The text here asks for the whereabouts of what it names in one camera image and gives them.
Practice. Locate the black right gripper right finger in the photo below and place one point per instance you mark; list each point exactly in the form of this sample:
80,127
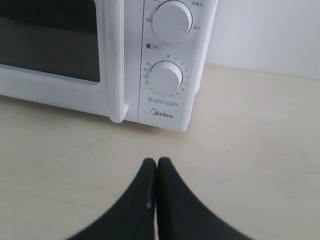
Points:
181,215

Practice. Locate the white Midea microwave oven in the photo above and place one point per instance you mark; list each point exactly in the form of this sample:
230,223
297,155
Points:
130,60

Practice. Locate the white microwave door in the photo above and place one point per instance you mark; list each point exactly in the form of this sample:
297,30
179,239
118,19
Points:
64,53

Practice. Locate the white lower timer knob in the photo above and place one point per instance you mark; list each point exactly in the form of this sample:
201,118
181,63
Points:
165,78

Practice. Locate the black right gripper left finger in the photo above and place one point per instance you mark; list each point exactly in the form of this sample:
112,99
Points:
132,215

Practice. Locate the white upper power knob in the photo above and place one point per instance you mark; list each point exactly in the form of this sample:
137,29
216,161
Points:
172,21

